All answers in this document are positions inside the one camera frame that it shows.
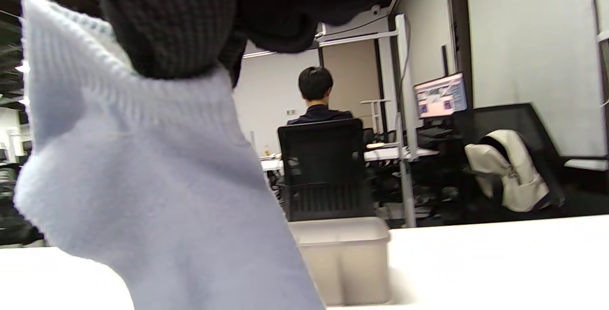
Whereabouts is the person's right hand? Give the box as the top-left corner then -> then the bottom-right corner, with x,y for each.
90,0 -> 476,87

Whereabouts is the light blue sock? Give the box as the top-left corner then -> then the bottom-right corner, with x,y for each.
13,0 -> 329,310

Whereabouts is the black mesh office chair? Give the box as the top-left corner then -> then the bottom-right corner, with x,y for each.
277,118 -> 376,223

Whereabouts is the beige divided organizer box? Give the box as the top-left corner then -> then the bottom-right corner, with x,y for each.
288,217 -> 393,307

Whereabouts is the cream backpack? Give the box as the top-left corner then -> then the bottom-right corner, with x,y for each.
465,129 -> 552,213

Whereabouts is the white metal frame post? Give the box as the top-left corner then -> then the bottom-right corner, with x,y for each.
395,14 -> 418,228

